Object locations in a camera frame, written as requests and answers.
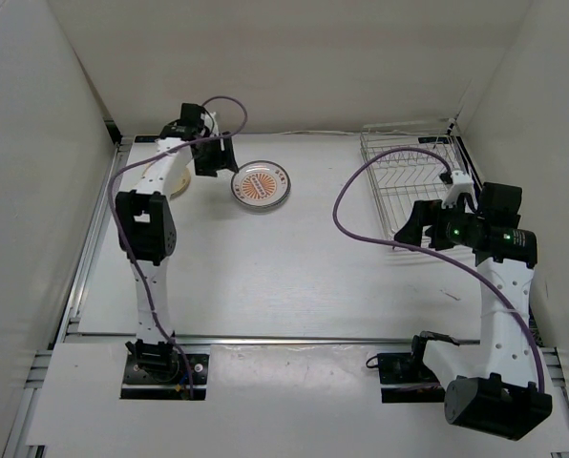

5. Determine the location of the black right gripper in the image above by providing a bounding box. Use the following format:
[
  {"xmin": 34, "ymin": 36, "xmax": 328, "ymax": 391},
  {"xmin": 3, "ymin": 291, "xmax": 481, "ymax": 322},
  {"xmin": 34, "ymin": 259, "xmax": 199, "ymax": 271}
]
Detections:
[{"xmin": 394, "ymin": 197, "xmax": 484, "ymax": 251}]

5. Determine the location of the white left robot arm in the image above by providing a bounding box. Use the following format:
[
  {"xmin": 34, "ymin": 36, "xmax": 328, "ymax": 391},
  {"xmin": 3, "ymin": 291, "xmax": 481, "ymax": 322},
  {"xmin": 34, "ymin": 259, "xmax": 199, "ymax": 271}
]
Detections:
[{"xmin": 109, "ymin": 103, "xmax": 239, "ymax": 384}]

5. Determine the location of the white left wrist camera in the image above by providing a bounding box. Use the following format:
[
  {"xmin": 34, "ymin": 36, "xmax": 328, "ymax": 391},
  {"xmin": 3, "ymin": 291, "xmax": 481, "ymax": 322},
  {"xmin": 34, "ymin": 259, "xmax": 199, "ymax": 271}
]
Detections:
[{"xmin": 201, "ymin": 111, "xmax": 220, "ymax": 136}]

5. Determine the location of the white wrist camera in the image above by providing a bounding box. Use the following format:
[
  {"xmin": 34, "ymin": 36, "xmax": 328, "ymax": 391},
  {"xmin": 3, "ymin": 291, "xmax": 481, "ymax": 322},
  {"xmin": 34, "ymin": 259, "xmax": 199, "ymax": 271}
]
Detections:
[
  {"xmin": 439, "ymin": 170, "xmax": 474, "ymax": 209},
  {"xmin": 201, "ymin": 111, "xmax": 220, "ymax": 136}
]

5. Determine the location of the white plate orange pattern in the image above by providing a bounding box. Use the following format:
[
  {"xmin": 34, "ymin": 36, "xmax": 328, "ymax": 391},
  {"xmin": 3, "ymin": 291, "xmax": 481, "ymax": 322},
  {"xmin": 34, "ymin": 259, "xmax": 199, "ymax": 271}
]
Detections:
[{"xmin": 230, "ymin": 160, "xmax": 291, "ymax": 212}]

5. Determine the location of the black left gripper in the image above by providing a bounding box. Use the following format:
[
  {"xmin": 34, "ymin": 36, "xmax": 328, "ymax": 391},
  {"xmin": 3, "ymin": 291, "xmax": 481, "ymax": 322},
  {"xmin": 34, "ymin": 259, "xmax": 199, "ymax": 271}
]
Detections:
[{"xmin": 193, "ymin": 132, "xmax": 238, "ymax": 177}]

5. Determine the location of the white front cover board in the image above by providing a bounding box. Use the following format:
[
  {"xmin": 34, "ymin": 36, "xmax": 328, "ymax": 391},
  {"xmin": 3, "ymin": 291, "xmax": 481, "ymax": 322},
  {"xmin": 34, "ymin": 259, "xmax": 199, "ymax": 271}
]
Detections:
[{"xmin": 27, "ymin": 343, "xmax": 569, "ymax": 457}]

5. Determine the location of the wire dish rack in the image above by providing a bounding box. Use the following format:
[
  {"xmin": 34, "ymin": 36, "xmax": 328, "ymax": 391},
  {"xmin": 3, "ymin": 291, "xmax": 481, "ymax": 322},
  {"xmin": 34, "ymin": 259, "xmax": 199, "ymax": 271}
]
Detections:
[{"xmin": 360, "ymin": 117, "xmax": 481, "ymax": 239}]

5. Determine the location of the cream plate with calligraphy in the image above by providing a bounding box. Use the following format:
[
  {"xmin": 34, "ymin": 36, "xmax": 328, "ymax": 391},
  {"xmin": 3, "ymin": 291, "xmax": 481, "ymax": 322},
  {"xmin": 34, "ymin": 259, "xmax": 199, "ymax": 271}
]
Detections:
[{"xmin": 136, "ymin": 158, "xmax": 191, "ymax": 199}]

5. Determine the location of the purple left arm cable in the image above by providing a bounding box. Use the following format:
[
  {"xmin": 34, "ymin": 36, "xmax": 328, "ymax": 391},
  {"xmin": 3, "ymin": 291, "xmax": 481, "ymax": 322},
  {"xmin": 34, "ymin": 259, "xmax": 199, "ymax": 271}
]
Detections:
[{"xmin": 110, "ymin": 95, "xmax": 250, "ymax": 400}]

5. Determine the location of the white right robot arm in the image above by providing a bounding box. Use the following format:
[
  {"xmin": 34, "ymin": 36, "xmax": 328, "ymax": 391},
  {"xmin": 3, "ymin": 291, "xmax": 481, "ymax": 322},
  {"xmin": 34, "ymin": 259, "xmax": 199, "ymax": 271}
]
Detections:
[{"xmin": 394, "ymin": 182, "xmax": 553, "ymax": 441}]

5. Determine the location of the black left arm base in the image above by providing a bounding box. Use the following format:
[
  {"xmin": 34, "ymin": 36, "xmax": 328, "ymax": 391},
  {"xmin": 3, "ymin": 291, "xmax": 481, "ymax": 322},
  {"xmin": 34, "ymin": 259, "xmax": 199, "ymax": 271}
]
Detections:
[{"xmin": 119, "ymin": 351, "xmax": 210, "ymax": 401}]

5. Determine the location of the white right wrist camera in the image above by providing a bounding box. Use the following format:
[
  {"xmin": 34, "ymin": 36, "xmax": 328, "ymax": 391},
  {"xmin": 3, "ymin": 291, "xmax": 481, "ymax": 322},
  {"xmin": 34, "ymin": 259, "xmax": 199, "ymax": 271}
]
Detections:
[{"xmin": 439, "ymin": 170, "xmax": 474, "ymax": 209}]

